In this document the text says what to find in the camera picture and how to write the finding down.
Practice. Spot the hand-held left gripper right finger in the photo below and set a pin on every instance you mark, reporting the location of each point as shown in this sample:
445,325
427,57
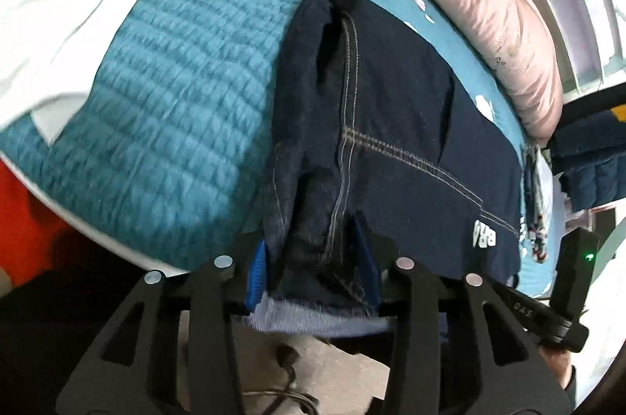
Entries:
367,258

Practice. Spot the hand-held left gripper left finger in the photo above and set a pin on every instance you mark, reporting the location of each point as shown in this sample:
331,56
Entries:
257,273

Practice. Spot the dark blue jeans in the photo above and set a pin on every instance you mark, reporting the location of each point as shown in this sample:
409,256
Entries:
391,126

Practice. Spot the person's right hand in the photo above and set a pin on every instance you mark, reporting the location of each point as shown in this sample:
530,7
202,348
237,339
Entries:
557,363

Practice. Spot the yellow and navy puffer jacket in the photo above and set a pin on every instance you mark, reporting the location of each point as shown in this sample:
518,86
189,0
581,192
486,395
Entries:
592,165

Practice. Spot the teal quilted bed cover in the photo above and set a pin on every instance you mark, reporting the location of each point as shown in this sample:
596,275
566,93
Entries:
171,126

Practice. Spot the red cloth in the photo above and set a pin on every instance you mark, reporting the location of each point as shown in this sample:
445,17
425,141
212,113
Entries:
24,229

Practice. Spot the white garment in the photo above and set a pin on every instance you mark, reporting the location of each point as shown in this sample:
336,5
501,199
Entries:
58,4

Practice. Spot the lilac wall shelf unit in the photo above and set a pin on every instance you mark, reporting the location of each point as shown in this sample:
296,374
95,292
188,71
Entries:
577,14

